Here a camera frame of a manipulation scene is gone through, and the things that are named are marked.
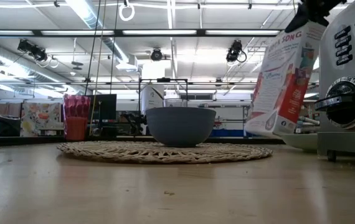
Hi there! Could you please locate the round woven placemat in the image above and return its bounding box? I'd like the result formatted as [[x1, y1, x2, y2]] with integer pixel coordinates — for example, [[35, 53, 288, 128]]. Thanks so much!
[[56, 140, 273, 165]]

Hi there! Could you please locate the white cable ring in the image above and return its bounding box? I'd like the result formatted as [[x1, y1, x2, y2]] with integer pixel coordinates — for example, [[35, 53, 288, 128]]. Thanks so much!
[[118, 1, 136, 22]]

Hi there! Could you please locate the red plastic cup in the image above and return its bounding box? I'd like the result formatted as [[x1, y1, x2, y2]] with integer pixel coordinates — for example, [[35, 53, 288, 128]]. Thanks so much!
[[62, 94, 92, 141]]

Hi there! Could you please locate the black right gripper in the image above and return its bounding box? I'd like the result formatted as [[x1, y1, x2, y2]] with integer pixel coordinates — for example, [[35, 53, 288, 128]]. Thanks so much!
[[285, 0, 348, 34]]

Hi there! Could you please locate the black hanging cable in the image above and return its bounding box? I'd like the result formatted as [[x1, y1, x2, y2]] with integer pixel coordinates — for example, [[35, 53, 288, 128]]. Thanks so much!
[[110, 0, 119, 95], [85, 0, 103, 96]]

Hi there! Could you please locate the green plate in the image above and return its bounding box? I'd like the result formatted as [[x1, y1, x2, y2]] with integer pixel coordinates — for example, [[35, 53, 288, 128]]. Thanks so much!
[[278, 133, 319, 152]]

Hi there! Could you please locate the black overhead camera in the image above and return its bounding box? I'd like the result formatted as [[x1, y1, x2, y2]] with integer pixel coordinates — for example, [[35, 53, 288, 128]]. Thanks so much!
[[150, 48, 164, 62]]

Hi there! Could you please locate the white red cereal box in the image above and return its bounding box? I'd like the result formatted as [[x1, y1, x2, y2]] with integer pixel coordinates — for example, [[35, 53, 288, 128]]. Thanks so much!
[[245, 21, 327, 139]]

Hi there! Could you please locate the black bin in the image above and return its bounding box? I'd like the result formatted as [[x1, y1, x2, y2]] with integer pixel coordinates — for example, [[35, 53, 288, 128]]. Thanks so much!
[[0, 114, 22, 138]]

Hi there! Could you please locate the blue panel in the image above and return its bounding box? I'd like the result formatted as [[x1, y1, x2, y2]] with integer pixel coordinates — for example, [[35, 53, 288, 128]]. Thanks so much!
[[210, 129, 250, 138]]

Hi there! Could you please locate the floral patterned box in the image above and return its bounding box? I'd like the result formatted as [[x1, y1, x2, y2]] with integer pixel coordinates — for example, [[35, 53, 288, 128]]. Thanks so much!
[[21, 101, 63, 138]]

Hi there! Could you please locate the black rig-mounted camera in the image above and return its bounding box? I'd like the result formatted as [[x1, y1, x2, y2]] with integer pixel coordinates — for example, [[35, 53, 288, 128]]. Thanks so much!
[[17, 39, 48, 62], [225, 39, 247, 63]]

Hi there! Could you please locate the black monitor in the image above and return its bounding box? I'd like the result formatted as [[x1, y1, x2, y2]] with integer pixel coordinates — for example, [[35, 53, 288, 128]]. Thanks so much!
[[93, 93, 118, 125]]

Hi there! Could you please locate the blue bowl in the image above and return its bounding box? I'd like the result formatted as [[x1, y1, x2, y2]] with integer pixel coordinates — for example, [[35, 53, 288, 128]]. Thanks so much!
[[145, 106, 217, 148]]

